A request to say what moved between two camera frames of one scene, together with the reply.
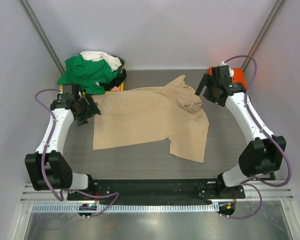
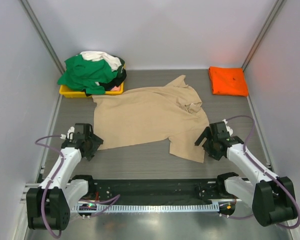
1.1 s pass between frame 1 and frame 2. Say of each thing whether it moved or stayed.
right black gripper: moved
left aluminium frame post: stayed
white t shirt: stayed
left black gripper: moved
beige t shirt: stayed
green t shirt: stayed
